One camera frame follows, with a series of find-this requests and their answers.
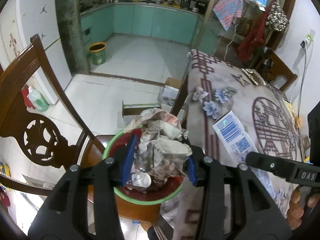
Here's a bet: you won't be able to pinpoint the floral paper cup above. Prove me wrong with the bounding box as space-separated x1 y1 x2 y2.
129 172 152 188

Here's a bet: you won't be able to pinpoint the blue white milk carton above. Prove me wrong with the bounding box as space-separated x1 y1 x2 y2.
213 111 257 166

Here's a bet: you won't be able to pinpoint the newspaper ball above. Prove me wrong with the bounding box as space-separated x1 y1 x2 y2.
124 108 192 180

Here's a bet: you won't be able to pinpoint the green yellow trash bin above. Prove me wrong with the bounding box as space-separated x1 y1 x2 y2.
88 42 106 66

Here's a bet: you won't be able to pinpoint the teal kitchen cabinets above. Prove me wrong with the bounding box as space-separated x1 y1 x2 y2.
80 3 200 46

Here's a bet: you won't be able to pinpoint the person right hand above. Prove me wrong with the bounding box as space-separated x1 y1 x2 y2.
286 187 319 230

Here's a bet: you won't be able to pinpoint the orange mesh plastic bag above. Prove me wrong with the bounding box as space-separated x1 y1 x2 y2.
294 116 303 128

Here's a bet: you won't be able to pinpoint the red green plastic basin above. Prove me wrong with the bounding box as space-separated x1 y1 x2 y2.
102 127 185 206

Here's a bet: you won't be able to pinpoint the wooden chair left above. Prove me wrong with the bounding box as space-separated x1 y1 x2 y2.
0 34 163 224

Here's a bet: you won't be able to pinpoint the wooden chair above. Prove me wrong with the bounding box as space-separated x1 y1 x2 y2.
0 34 163 224
253 48 298 92

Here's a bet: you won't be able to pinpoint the open cardboard box floor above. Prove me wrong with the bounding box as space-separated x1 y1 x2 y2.
121 101 161 122

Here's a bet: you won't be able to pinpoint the dark snack packet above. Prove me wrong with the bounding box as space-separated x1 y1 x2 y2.
241 68 264 86

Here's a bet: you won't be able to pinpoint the green detergent bottle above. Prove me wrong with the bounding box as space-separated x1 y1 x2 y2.
27 86 49 112

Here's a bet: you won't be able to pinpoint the wooden chair far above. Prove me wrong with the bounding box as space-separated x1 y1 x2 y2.
253 48 298 92

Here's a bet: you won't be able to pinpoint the floral tablecloth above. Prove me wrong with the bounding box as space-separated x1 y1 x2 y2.
173 49 317 239

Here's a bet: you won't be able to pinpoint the red fire extinguisher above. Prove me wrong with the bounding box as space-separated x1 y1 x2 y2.
21 85 35 109

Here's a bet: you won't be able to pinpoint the red hanging garment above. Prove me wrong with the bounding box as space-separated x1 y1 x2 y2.
236 0 277 62

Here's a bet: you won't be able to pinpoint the patterned hanging bag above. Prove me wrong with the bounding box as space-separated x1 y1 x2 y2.
265 2 289 32

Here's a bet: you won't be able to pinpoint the plaid hanging towel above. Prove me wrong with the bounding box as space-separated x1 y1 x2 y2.
213 0 244 31

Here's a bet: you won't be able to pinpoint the white refrigerator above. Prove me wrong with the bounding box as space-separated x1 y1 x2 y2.
0 0 73 106

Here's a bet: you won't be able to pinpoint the white charging cable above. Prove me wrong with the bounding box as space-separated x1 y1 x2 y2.
295 47 309 120

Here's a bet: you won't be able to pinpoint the wall power adapter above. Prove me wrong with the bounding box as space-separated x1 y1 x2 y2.
300 34 313 49

